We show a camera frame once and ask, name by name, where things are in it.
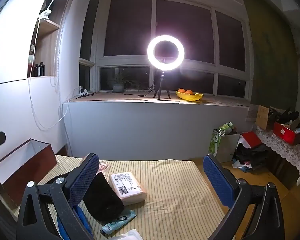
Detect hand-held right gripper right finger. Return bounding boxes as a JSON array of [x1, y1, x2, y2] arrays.
[[202, 154, 285, 240]]

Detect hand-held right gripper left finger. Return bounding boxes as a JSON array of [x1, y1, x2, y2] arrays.
[[16, 152, 101, 240]]

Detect black fabric pouch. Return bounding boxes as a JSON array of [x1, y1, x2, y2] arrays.
[[82, 172, 124, 222]]

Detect brown storage box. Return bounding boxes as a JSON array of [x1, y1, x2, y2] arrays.
[[0, 138, 57, 205]]

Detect light blue tube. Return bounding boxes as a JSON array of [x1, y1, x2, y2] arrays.
[[101, 210, 137, 234]]

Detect white plastic packet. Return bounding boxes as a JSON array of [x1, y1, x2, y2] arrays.
[[112, 228, 143, 240]]

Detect pink plastic bag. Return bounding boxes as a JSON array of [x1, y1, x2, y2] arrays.
[[82, 154, 111, 173]]

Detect grey paper bag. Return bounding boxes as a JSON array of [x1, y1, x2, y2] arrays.
[[216, 133, 241, 163]]

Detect green paper pack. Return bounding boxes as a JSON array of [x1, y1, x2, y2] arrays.
[[208, 122, 234, 157]]

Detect pile of clothes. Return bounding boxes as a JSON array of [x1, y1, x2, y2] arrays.
[[231, 131, 270, 173]]

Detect blue cloth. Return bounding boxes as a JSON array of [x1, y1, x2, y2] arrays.
[[56, 205, 93, 240]]

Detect white lace cloth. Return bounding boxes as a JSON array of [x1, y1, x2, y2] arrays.
[[254, 124, 300, 186]]

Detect cardboard box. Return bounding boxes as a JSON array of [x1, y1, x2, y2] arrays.
[[255, 105, 271, 131]]

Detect dark bottles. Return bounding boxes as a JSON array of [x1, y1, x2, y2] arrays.
[[32, 62, 46, 78]]

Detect red box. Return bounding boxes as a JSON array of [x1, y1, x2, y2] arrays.
[[273, 121, 300, 146]]

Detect yellow fruit bowl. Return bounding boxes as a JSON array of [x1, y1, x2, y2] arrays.
[[175, 90, 204, 102]]

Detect power strip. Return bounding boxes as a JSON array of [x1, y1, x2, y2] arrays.
[[76, 86, 94, 98]]

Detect potted plant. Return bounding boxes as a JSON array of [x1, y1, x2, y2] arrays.
[[107, 73, 136, 93]]

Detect black tripod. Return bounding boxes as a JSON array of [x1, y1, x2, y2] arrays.
[[153, 58, 172, 100]]

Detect window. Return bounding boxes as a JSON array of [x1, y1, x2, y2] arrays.
[[79, 0, 253, 99]]

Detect white cable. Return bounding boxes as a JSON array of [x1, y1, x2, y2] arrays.
[[27, 17, 70, 131]]

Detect wooden wall shelf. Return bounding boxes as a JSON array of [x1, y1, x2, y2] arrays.
[[27, 0, 62, 78]]

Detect ring light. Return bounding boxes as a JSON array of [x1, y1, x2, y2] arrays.
[[147, 35, 185, 71]]

